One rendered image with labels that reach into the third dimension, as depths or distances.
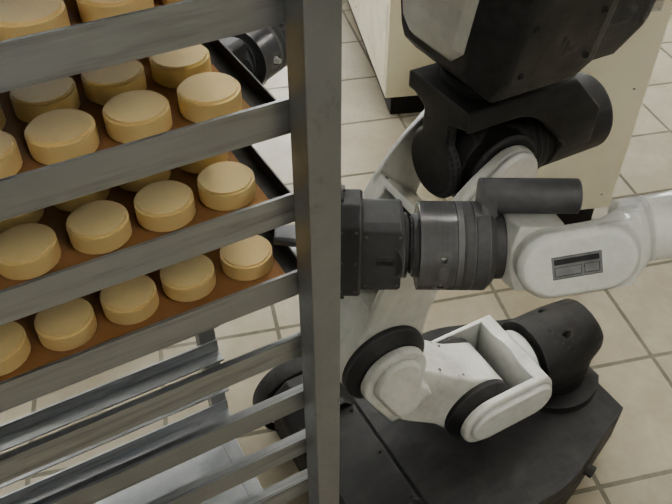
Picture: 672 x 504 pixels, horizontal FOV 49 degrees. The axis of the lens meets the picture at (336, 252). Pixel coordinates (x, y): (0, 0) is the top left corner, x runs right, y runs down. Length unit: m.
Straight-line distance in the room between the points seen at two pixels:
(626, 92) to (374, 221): 1.43
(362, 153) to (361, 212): 1.84
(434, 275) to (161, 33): 0.34
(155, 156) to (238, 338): 1.40
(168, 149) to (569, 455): 1.19
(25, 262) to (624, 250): 0.51
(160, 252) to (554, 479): 1.09
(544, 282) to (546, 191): 0.09
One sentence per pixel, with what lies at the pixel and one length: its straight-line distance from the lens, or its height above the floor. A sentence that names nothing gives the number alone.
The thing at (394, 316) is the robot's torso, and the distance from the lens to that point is 1.09.
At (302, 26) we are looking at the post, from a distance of 0.51.
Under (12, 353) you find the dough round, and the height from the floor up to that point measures 0.97.
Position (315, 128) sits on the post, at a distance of 0.55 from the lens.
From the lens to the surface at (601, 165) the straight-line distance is 2.17.
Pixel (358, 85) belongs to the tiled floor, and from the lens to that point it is 2.89.
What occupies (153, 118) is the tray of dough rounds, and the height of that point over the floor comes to 1.15.
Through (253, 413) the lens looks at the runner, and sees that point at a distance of 0.80.
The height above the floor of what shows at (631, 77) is 0.51.
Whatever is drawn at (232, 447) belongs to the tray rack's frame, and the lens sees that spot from 1.55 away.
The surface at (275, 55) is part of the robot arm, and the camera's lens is 1.04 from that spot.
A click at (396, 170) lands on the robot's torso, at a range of 1.08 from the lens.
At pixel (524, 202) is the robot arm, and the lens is 0.72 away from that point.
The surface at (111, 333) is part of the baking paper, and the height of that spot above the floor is 0.95.
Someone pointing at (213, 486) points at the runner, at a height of 0.70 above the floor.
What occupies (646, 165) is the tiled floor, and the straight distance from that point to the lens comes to 2.67.
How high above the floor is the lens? 1.45
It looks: 43 degrees down
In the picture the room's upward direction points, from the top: straight up
